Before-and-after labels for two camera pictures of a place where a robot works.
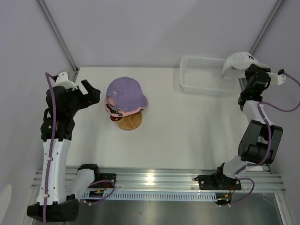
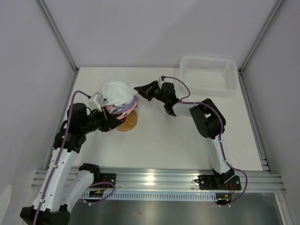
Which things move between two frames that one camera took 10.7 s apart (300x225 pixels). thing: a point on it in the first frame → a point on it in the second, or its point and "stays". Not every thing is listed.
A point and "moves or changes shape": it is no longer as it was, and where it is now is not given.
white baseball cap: x=235 y=65 → x=116 y=93
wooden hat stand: x=131 y=123 moves or changes shape
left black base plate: x=105 y=184 stays
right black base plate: x=218 y=181 stays
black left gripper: x=91 y=98 → x=109 y=122
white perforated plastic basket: x=203 y=75 stays
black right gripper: x=252 y=70 → x=146 y=91
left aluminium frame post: x=58 y=34 stays
